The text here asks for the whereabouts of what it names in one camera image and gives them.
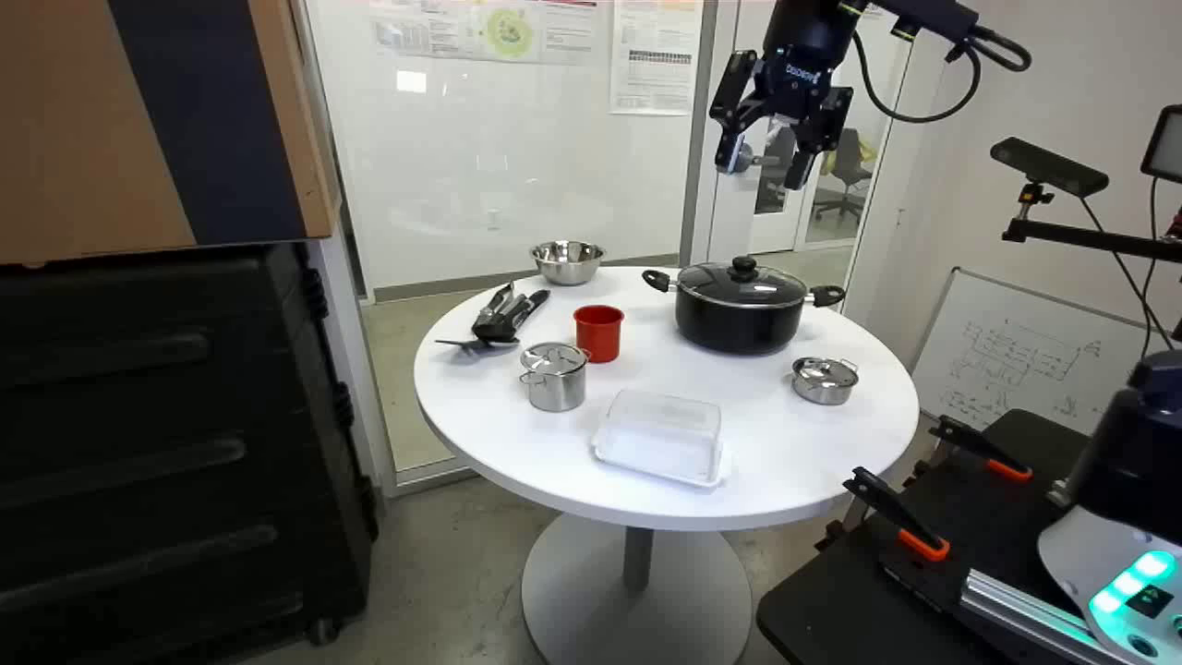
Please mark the large steel bowl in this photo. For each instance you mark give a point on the large steel bowl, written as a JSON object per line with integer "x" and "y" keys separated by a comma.
{"x": 565, "y": 261}

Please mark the black cooking pot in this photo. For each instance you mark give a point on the black cooking pot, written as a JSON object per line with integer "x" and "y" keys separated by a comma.
{"x": 740, "y": 325}

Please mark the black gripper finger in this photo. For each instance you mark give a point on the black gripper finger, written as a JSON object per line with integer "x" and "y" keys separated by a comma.
{"x": 734, "y": 111}
{"x": 818, "y": 147}

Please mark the steel mug with lid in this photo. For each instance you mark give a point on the steel mug with lid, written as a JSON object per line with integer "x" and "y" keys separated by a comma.
{"x": 555, "y": 378}

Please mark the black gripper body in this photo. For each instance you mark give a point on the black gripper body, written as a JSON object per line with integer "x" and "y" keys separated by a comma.
{"x": 800, "y": 84}

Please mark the white table pedestal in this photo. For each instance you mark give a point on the white table pedestal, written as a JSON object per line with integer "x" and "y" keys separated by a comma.
{"x": 632, "y": 602}

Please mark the brown cardboard box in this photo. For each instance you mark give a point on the brown cardboard box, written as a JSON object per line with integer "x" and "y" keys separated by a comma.
{"x": 75, "y": 136}

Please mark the black kitchen utensil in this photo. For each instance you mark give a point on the black kitchen utensil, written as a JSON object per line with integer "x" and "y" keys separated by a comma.
{"x": 512, "y": 313}
{"x": 467, "y": 345}

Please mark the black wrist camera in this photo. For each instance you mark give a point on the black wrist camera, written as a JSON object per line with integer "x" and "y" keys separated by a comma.
{"x": 930, "y": 17}

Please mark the glass pot lid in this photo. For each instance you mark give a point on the glass pot lid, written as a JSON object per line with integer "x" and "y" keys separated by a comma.
{"x": 740, "y": 285}

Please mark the black camera on boom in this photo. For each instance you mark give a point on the black camera on boom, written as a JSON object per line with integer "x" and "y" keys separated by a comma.
{"x": 1052, "y": 165}

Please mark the small steel pot with lid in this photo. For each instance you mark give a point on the small steel pot with lid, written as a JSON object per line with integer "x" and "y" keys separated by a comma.
{"x": 824, "y": 381}

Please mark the white whiteboard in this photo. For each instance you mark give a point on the white whiteboard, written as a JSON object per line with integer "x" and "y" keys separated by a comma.
{"x": 1021, "y": 357}

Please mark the clear plastic bowl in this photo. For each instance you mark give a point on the clear plastic bowl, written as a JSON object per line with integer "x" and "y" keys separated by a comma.
{"x": 660, "y": 431}

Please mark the red plastic cup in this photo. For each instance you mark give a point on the red plastic cup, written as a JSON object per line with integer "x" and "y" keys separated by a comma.
{"x": 600, "y": 333}

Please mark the black breadboard table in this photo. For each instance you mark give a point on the black breadboard table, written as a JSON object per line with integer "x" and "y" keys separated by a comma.
{"x": 851, "y": 611}

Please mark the black orange bar clamp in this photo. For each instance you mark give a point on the black orange bar clamp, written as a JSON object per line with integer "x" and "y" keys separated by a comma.
{"x": 898, "y": 515}
{"x": 984, "y": 447}

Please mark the poster with green circle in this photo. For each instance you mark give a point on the poster with green circle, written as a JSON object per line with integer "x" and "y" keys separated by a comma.
{"x": 504, "y": 31}

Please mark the aluminium rail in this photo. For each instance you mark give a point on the aluminium rail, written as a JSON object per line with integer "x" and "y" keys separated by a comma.
{"x": 1021, "y": 614}

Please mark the white printed paper sheet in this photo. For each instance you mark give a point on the white printed paper sheet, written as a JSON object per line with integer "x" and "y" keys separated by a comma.
{"x": 655, "y": 58}

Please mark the black mounted camera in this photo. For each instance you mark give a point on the black mounted camera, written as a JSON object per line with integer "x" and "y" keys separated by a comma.
{"x": 1166, "y": 147}

